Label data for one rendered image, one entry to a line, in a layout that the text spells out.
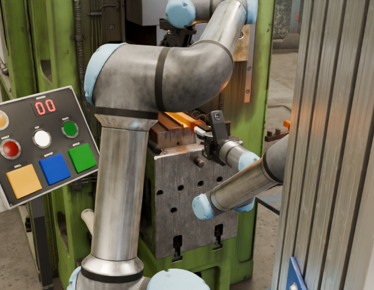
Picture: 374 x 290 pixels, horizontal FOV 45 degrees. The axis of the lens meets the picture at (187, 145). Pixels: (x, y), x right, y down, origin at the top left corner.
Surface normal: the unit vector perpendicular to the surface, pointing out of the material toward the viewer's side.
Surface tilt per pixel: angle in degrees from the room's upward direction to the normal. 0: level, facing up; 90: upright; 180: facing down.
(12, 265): 0
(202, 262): 90
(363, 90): 90
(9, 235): 0
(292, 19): 90
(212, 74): 77
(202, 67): 58
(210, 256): 90
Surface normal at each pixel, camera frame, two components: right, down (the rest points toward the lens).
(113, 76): -0.26, 0.07
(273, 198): 0.02, -0.92
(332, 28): -1.00, -0.01
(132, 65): -0.18, -0.22
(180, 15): -0.22, 0.69
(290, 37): 0.28, 0.38
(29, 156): 0.69, -0.24
